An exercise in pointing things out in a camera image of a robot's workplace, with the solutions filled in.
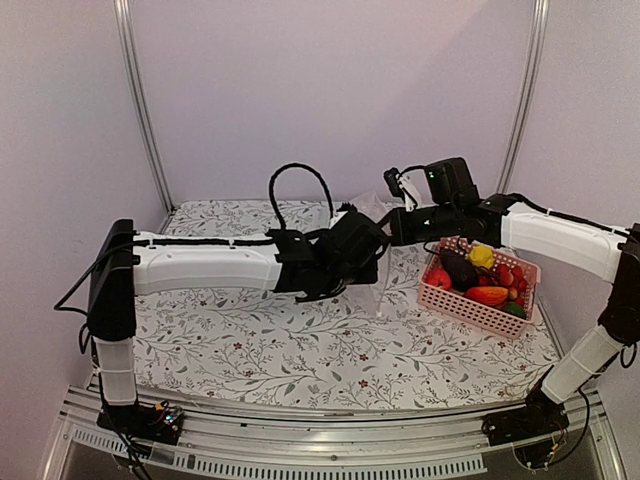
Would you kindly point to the pink plastic basket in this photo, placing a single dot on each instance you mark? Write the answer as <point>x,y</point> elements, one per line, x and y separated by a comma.
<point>454,303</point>

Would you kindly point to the aluminium frame post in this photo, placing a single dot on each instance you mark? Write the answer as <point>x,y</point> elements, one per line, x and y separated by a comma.
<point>124,22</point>
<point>534,53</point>

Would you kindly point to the front aluminium rail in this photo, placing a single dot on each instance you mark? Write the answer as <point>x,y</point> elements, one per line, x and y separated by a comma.
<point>233,440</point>

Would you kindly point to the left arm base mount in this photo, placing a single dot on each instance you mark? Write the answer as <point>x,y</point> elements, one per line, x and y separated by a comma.
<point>161,423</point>

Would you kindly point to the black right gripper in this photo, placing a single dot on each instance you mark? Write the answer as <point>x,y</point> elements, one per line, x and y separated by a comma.
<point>400,234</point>

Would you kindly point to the purple toy eggplant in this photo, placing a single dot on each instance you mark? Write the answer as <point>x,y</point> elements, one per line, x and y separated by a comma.
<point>462,273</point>

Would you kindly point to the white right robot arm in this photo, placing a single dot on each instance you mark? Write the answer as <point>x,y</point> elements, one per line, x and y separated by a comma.
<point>515,222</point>

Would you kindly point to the yellow toy pepper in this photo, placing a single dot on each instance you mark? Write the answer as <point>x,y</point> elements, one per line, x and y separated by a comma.
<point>481,256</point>

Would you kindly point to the clear zip top bag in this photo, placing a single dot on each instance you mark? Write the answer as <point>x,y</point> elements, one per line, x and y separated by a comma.
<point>370,296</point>

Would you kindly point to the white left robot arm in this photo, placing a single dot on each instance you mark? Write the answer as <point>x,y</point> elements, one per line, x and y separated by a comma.
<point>132,263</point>

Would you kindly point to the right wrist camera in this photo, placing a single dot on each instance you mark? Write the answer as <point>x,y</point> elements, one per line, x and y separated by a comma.
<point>400,186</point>

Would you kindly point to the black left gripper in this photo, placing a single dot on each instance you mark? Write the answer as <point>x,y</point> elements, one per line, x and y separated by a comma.
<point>369,274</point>

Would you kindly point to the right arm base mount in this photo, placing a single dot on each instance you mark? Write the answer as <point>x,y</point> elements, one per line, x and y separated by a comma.
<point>523,423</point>

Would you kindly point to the red toy apple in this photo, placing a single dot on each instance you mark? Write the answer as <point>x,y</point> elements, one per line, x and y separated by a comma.
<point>439,278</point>

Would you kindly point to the right aluminium frame post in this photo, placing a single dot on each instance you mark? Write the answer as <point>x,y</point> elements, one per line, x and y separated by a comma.
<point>534,53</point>

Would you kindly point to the left aluminium frame post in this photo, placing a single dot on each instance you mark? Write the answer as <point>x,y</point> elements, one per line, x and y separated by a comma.
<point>124,22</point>

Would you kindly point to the orange toy mango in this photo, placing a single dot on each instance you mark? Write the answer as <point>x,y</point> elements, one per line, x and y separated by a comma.
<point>487,295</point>

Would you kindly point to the red toy lychee bunch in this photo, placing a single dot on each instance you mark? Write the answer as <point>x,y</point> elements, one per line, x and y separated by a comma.
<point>511,278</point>

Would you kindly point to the floral white table mat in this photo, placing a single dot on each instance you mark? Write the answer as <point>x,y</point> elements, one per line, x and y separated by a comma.
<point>369,348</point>

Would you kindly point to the dark green toy avocado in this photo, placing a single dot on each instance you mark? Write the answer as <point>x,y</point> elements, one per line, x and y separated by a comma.
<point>515,309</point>

